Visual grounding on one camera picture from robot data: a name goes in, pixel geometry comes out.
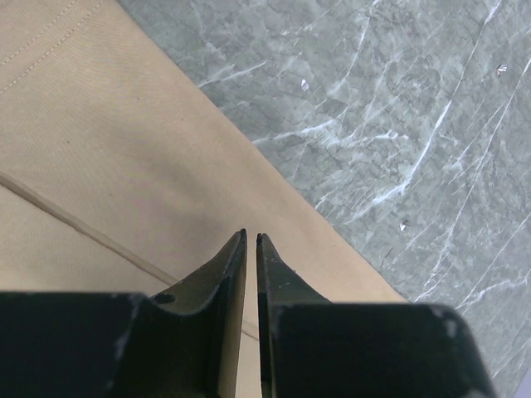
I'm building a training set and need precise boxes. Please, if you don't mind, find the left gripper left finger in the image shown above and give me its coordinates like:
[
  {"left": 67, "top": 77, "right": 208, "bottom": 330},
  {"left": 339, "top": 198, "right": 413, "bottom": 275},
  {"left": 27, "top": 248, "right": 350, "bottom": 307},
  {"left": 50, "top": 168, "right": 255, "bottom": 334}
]
[{"left": 108, "top": 230, "right": 247, "bottom": 397}]

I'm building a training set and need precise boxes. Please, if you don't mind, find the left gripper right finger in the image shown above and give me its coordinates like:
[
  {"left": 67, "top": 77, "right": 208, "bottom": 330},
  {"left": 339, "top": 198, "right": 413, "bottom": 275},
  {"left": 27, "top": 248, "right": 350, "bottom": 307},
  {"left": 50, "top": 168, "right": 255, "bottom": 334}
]
[{"left": 256, "top": 233, "right": 330, "bottom": 397}]

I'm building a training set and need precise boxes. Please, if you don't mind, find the beige t shirt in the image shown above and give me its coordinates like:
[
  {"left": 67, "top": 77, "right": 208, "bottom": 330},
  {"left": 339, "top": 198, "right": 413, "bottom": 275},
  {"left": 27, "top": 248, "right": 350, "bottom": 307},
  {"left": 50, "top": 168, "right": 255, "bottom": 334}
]
[{"left": 1, "top": 1, "right": 402, "bottom": 397}]

